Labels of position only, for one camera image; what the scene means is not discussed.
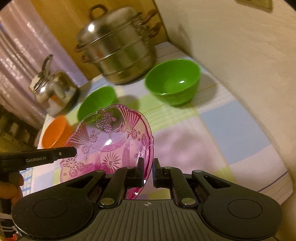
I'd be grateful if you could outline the pink glass bowl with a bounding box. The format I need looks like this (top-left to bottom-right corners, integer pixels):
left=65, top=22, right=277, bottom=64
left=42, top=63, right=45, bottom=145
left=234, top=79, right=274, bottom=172
left=59, top=103, right=155, bottom=200

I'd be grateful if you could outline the small green plastic bowl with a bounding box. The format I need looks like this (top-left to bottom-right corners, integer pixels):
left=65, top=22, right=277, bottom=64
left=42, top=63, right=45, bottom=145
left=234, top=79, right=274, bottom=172
left=77, top=86, right=118, bottom=121

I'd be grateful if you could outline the person's left hand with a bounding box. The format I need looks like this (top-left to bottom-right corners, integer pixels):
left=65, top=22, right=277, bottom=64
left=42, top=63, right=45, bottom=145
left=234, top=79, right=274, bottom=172
left=0, top=174, right=24, bottom=202

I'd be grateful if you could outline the orange plastic bowl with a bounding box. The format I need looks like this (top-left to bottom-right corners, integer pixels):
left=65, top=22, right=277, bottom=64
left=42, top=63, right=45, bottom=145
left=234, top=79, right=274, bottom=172
left=42, top=115, right=74, bottom=149

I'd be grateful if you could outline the checkered tablecloth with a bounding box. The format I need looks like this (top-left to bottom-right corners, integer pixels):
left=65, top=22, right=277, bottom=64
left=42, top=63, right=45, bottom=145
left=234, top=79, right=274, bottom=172
left=19, top=41, right=294, bottom=205

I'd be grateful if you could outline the stainless steel kettle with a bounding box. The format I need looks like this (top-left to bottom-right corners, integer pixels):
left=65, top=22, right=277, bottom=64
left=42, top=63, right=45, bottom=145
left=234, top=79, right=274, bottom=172
left=29, top=54, right=80, bottom=117

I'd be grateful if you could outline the large green plastic bowl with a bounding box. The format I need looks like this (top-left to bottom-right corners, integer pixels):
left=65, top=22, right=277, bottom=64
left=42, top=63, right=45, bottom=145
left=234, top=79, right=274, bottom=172
left=144, top=59, right=201, bottom=106

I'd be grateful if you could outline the pink curtain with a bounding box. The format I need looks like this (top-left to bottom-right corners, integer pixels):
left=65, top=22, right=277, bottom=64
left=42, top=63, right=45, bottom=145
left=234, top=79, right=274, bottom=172
left=1, top=1, right=87, bottom=129

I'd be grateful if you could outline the stainless steel steamer pot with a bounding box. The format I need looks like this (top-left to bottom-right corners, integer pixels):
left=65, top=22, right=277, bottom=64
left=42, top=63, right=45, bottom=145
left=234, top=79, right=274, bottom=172
left=75, top=4, right=162, bottom=84

